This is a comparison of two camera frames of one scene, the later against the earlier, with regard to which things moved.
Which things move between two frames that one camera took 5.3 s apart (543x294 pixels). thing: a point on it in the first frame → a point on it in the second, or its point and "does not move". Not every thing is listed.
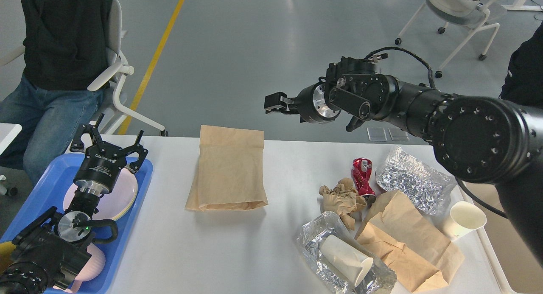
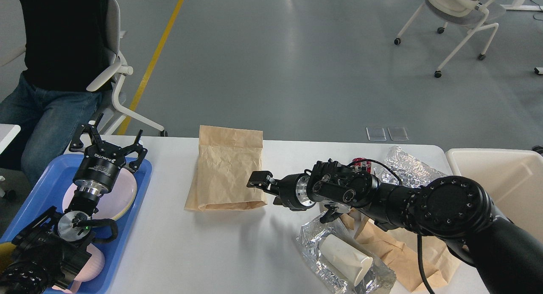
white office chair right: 467,8 does not move
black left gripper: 98,171 does not move
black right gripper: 311,105 → 292,189
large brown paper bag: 230,174 does not move
